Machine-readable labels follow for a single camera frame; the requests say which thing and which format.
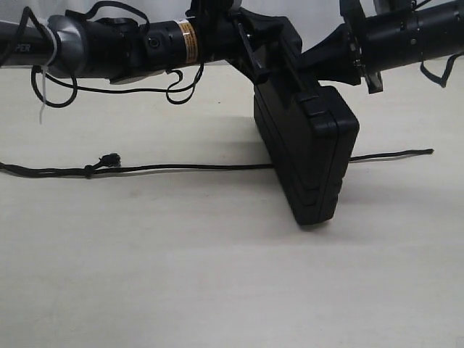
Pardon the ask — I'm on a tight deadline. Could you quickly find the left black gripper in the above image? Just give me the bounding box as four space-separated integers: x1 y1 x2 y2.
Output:
188 1 301 82

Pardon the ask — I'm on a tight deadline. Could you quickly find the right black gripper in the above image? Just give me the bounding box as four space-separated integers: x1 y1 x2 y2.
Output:
299 0 383 94

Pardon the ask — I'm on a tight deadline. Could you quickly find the black plastic carrying case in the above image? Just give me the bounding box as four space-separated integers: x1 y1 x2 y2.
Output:
252 16 360 228

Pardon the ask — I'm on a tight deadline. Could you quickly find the black cord with knot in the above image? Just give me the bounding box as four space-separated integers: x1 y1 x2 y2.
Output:
0 148 435 180

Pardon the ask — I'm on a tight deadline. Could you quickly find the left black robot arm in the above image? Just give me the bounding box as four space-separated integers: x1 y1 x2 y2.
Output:
1 1 302 85

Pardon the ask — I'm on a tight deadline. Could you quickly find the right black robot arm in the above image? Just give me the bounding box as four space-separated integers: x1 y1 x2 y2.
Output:
299 1 463 94

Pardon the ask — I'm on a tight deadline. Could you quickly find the white backdrop curtain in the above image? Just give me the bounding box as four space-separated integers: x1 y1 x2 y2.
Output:
1 1 463 83

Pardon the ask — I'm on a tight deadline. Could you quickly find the white zip tie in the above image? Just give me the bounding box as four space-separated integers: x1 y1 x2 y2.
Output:
38 17 58 125

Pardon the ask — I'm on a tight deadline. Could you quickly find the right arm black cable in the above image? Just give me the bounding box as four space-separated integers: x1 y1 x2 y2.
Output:
419 50 464 88

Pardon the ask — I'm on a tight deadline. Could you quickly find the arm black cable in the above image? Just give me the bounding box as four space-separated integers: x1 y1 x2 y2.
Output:
17 0 206 109
419 50 464 88

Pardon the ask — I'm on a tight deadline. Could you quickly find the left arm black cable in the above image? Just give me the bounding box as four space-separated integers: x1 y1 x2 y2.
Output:
17 0 206 109

